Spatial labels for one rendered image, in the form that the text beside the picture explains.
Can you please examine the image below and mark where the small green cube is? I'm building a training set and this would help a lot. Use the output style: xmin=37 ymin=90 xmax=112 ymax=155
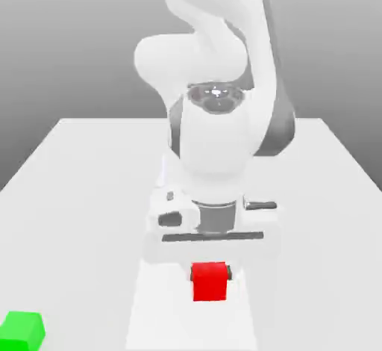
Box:
xmin=0 ymin=311 xmax=46 ymax=351

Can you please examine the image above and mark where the small red cube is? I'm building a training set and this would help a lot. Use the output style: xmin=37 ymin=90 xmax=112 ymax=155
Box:
xmin=190 ymin=261 xmax=229 ymax=302

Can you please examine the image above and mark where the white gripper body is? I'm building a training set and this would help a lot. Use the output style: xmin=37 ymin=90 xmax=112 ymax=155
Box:
xmin=143 ymin=230 xmax=281 ymax=265

